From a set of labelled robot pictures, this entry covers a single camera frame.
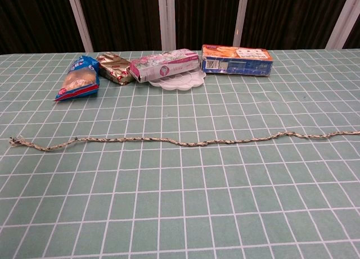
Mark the white plastic flower-shaped tray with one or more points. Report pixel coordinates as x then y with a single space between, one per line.
180 82

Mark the pink white floral box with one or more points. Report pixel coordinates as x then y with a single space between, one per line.
163 65

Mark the green white grid tablecloth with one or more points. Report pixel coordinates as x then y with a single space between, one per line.
197 200

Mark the gold foil snack packet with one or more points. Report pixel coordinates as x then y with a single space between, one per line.
115 68

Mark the orange blue cardboard box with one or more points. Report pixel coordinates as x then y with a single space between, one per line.
239 62

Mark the blue snack bag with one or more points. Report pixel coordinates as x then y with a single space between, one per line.
79 79

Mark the white vertical post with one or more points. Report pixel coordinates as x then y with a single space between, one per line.
166 18
341 20
240 17
79 18

